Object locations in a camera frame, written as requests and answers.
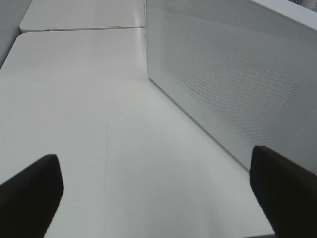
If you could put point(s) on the white microwave door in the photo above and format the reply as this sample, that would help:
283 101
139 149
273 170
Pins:
245 70

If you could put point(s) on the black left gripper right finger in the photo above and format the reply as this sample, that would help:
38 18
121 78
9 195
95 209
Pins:
286 192

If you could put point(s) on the white adjoining table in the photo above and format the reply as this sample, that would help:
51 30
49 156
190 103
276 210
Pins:
72 15

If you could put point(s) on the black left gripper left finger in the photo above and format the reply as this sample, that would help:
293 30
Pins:
30 199

